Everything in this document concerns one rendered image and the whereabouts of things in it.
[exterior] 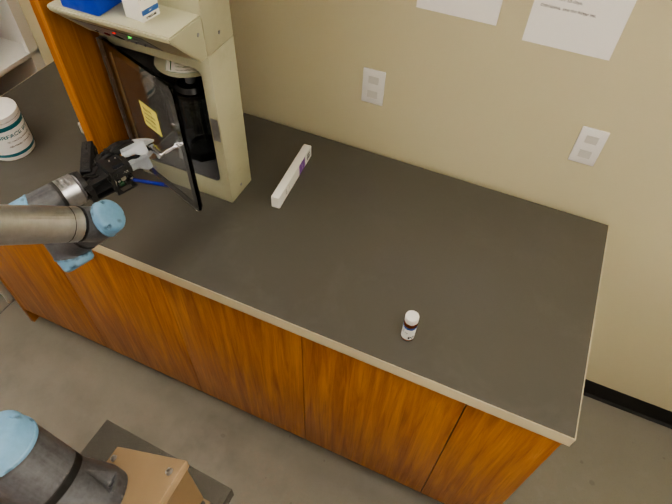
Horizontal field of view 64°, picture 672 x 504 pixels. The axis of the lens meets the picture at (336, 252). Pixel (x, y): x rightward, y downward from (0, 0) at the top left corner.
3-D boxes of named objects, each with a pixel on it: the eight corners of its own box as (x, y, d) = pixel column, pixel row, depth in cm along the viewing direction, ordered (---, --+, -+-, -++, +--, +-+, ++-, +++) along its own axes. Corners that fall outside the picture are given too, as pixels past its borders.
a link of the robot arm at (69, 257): (86, 262, 115) (55, 218, 113) (58, 279, 121) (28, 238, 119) (111, 247, 122) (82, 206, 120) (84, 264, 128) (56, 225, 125)
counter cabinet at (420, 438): (126, 221, 278) (64, 65, 209) (516, 373, 229) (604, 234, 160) (30, 320, 239) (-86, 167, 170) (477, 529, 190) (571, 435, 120)
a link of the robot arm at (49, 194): (26, 240, 121) (3, 208, 119) (72, 216, 126) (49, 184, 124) (27, 236, 114) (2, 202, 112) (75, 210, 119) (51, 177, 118)
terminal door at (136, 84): (141, 160, 161) (100, 35, 131) (202, 212, 148) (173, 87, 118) (139, 161, 161) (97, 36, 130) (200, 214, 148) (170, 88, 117)
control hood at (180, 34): (95, 25, 130) (81, -17, 122) (209, 57, 122) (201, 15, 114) (61, 47, 123) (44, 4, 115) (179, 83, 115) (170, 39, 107)
